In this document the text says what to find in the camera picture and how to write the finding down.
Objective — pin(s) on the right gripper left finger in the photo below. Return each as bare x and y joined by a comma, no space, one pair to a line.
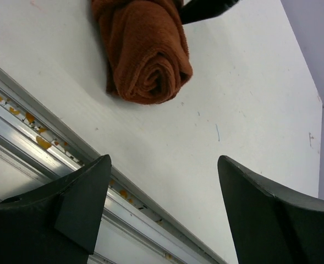
57,222

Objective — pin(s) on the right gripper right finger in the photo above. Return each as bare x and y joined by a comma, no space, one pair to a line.
269,222

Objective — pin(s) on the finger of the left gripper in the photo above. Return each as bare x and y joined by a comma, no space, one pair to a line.
199,10

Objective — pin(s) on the rust orange towel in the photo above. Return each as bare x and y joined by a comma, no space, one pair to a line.
146,48

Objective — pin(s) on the aluminium mounting rail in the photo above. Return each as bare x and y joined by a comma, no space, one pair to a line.
36,149

